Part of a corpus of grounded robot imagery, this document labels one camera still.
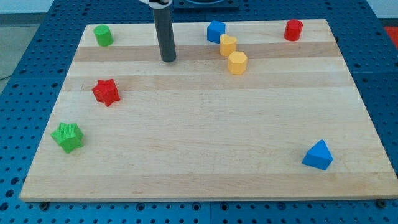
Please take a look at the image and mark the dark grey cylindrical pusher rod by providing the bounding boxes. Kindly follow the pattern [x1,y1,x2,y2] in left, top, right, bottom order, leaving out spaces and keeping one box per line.
[153,6,176,62]

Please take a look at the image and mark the white rod mount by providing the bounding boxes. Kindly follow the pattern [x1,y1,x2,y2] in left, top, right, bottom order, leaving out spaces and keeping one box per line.
[139,0,172,7]

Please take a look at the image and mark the red star block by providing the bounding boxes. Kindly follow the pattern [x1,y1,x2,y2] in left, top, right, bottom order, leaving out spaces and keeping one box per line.
[92,79,121,107]

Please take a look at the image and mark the green star block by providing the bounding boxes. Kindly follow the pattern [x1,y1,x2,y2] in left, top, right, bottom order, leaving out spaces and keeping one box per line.
[51,122,83,154]

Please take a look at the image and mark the blue cube block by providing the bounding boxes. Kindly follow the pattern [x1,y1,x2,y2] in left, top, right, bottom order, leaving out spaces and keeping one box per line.
[206,21,226,44]

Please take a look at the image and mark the green cylinder block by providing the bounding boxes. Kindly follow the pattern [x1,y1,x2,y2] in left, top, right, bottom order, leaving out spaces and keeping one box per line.
[93,24,114,47]

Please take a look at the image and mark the yellow heart block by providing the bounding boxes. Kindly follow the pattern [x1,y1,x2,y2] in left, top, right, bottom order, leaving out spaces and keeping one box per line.
[219,34,238,56]

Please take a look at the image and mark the yellow hexagon block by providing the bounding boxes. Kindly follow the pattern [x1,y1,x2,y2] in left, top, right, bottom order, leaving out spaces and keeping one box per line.
[228,51,248,75]

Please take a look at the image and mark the red cylinder block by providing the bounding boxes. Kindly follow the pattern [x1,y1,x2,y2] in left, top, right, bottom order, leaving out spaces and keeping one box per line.
[284,19,303,42]

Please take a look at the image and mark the wooden board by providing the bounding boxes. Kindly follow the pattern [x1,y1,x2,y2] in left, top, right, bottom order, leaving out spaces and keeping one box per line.
[20,19,397,202]

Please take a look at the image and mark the blue triangle block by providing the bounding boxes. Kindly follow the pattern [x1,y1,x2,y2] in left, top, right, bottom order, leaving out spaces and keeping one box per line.
[302,139,333,170]

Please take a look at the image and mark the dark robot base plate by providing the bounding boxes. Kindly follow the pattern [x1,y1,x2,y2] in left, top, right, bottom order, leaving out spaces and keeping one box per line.
[172,0,239,9]

